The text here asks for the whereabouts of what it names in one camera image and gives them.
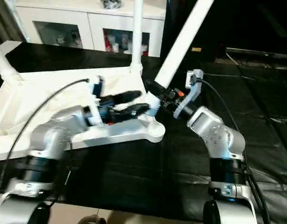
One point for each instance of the white plastic table leg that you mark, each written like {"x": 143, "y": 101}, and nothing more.
{"x": 185, "y": 37}
{"x": 6, "y": 65}
{"x": 137, "y": 32}

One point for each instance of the white plastic table top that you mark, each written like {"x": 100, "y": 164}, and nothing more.
{"x": 41, "y": 93}

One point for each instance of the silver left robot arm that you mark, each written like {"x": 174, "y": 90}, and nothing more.
{"x": 45, "y": 149}

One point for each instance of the small yellow label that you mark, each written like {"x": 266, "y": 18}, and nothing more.
{"x": 196, "y": 49}

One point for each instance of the black work mat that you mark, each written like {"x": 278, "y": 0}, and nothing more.
{"x": 134, "y": 177}

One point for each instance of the white glass-door cabinet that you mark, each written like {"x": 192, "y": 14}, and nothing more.
{"x": 87, "y": 21}

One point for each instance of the crumpled silver object on cabinet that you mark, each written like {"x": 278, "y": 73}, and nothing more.
{"x": 111, "y": 3}

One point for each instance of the black metal bar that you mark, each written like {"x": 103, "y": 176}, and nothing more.
{"x": 260, "y": 51}

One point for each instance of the dark left robot foot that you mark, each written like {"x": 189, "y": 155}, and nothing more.
{"x": 90, "y": 220}

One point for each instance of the dark grey curtain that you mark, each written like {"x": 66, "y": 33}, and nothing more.
{"x": 3, "y": 21}

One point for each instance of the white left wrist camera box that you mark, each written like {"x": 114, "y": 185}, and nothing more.
{"x": 96, "y": 91}

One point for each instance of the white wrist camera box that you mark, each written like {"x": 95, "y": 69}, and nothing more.
{"x": 96, "y": 91}
{"x": 192, "y": 88}

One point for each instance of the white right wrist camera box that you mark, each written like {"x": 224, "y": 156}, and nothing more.
{"x": 192, "y": 88}

